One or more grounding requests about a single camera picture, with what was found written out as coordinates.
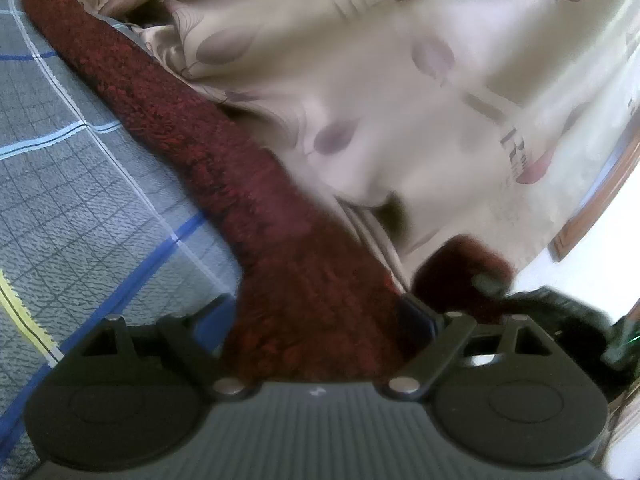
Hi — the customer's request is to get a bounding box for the dark red fluffy cloth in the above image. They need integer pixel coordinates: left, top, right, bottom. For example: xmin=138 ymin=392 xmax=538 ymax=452
xmin=20 ymin=0 xmax=516 ymax=385

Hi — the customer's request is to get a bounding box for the grey plaid bed sheet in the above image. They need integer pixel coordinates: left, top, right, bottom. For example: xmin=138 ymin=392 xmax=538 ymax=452
xmin=1 ymin=0 xmax=241 ymax=479

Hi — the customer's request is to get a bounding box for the beige leaf-print curtain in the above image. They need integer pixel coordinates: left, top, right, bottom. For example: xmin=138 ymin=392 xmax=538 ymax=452
xmin=77 ymin=0 xmax=639 ymax=281

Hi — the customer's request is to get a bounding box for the brown wooden frame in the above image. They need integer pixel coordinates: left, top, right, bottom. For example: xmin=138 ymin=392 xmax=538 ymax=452
xmin=548 ymin=131 xmax=639 ymax=262

